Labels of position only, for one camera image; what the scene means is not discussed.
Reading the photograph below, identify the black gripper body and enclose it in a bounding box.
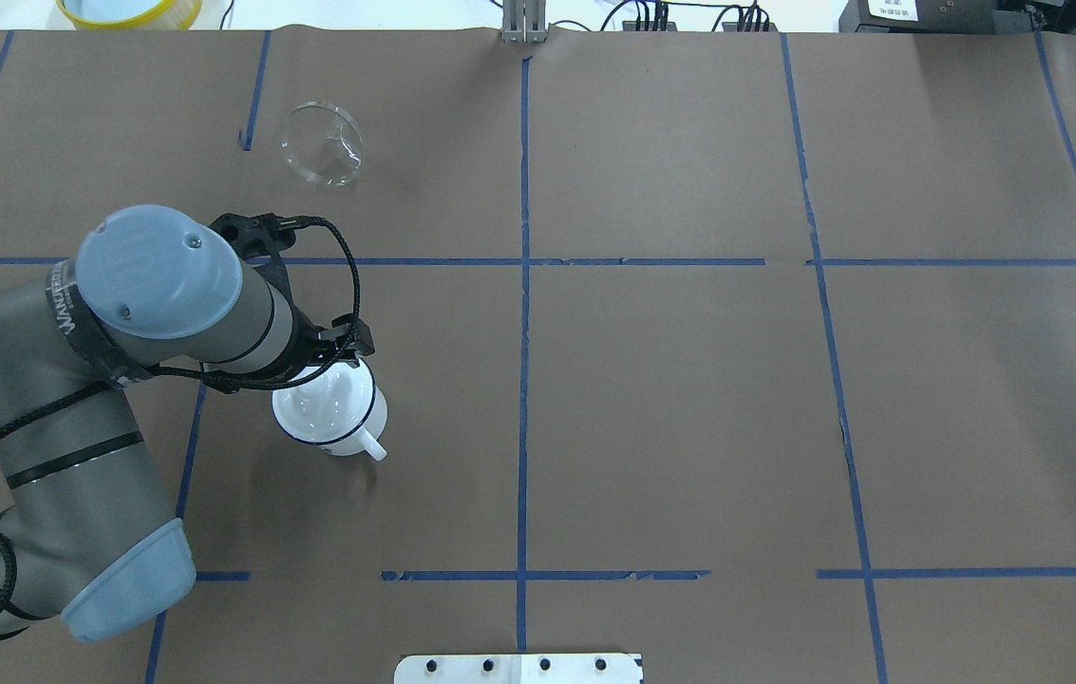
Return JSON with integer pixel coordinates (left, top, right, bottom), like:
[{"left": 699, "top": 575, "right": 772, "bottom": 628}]
[{"left": 295, "top": 317, "right": 374, "bottom": 380}]

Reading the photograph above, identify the clear glass funnel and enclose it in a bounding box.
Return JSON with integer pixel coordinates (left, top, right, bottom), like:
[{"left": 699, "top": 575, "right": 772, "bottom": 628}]
[{"left": 280, "top": 101, "right": 365, "bottom": 187}]

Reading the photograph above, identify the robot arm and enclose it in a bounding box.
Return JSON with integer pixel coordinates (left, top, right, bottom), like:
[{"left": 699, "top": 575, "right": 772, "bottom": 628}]
[{"left": 0, "top": 204, "right": 372, "bottom": 642}]

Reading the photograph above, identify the white enamel cup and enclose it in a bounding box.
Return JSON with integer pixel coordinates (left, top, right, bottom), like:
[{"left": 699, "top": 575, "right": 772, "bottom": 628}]
[{"left": 272, "top": 362, "right": 388, "bottom": 462}]

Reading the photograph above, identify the white mounting plate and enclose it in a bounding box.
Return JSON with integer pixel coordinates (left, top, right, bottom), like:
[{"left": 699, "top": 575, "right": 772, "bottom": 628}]
[{"left": 393, "top": 653, "right": 645, "bottom": 683}]

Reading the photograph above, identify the yellow tape roll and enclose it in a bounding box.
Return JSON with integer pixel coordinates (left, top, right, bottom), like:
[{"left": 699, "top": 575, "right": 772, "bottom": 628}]
[{"left": 55, "top": 1, "right": 204, "bottom": 30}]

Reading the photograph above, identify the brown paper table cover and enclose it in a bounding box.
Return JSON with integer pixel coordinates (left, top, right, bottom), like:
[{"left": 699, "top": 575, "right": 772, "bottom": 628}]
[{"left": 0, "top": 26, "right": 1076, "bottom": 683}]

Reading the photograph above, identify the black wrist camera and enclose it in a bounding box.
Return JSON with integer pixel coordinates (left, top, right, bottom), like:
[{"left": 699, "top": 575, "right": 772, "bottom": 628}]
[{"left": 208, "top": 213, "right": 300, "bottom": 297}]

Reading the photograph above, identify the aluminium frame post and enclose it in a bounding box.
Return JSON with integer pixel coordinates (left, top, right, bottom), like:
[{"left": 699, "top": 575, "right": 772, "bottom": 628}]
[{"left": 496, "top": 0, "right": 549, "bottom": 44}]

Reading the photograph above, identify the black camera cable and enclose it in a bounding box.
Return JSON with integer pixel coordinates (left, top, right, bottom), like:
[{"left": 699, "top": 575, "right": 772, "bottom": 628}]
[{"left": 0, "top": 217, "right": 362, "bottom": 485}]

